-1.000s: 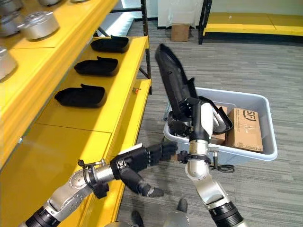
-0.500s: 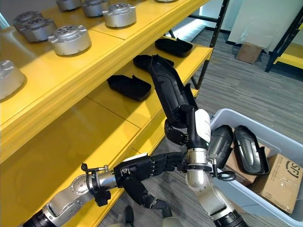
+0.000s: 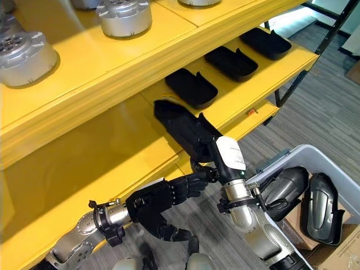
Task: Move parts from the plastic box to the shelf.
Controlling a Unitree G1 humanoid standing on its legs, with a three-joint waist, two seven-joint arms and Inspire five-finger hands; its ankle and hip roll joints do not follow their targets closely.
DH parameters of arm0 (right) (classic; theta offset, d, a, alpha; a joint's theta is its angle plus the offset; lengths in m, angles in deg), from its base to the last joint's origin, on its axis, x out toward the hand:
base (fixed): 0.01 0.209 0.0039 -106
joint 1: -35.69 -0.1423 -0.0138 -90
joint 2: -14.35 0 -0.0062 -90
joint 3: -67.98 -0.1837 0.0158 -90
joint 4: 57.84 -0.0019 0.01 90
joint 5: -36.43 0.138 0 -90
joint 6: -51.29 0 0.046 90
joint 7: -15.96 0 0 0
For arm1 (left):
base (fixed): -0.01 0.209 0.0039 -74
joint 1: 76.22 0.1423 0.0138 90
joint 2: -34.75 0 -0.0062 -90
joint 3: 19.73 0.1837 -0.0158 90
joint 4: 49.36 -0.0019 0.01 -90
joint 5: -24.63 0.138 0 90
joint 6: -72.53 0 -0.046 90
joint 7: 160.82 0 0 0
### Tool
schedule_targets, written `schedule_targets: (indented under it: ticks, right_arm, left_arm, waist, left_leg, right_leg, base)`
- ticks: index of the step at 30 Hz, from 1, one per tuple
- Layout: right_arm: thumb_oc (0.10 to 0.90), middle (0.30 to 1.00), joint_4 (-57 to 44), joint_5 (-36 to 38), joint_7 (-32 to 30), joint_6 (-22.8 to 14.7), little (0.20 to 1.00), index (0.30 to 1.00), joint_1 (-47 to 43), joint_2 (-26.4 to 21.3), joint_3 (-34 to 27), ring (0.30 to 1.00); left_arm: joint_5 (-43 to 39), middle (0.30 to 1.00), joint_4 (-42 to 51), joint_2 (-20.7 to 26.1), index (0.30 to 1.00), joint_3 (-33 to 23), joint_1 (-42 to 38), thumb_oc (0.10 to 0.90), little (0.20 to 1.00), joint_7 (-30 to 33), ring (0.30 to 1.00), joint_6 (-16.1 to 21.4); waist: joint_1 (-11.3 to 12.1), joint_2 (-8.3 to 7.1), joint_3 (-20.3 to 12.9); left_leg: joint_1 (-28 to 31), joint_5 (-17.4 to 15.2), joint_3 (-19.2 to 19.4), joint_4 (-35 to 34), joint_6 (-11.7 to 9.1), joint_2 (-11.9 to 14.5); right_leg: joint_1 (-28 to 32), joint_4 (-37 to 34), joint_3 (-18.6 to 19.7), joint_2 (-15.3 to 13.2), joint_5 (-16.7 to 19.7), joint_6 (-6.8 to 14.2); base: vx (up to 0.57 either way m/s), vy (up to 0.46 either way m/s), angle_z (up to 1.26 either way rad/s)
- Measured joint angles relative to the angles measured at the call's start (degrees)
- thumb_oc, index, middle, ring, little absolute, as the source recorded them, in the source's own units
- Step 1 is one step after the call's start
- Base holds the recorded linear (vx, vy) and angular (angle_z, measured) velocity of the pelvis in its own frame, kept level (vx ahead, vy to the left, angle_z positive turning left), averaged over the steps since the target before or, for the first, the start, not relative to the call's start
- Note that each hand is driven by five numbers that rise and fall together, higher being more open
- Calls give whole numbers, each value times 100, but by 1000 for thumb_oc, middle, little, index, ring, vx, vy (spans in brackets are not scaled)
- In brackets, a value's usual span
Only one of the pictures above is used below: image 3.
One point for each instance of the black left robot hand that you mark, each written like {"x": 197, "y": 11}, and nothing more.
{"x": 152, "y": 202}

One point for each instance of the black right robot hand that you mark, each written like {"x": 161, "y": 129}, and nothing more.
{"x": 229, "y": 153}

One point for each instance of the black sole-shaped part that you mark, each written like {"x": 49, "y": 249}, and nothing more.
{"x": 320, "y": 209}
{"x": 191, "y": 88}
{"x": 180, "y": 123}
{"x": 265, "y": 44}
{"x": 287, "y": 188}
{"x": 231, "y": 64}

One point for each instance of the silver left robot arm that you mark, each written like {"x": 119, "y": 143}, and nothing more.
{"x": 84, "y": 236}

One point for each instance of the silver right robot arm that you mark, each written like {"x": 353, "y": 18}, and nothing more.
{"x": 250, "y": 213}

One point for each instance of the pale grey plastic box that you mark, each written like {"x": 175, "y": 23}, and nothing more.
{"x": 317, "y": 160}

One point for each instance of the yellow metal shelf rack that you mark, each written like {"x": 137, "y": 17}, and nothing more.
{"x": 92, "y": 70}

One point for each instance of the printed brown cardboard box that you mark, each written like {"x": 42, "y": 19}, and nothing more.
{"x": 340, "y": 250}

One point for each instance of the plain brown cardboard box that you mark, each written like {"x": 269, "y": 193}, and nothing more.
{"x": 354, "y": 72}

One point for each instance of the small orange clip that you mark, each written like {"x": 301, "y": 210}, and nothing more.
{"x": 250, "y": 112}

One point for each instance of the silver left robot leg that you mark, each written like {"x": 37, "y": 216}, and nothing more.
{"x": 126, "y": 263}

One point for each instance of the silver robot leg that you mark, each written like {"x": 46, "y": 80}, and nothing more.
{"x": 200, "y": 262}
{"x": 126, "y": 263}

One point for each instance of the silver right robot leg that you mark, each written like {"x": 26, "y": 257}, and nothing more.
{"x": 200, "y": 262}

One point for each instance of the brown cardboard sheet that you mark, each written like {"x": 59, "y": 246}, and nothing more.
{"x": 294, "y": 227}

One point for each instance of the silver cylindrical motor part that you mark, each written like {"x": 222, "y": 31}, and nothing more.
{"x": 6, "y": 11}
{"x": 199, "y": 2}
{"x": 25, "y": 63}
{"x": 84, "y": 2}
{"x": 125, "y": 19}

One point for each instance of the black metal shelf post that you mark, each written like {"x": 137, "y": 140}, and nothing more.
{"x": 336, "y": 26}

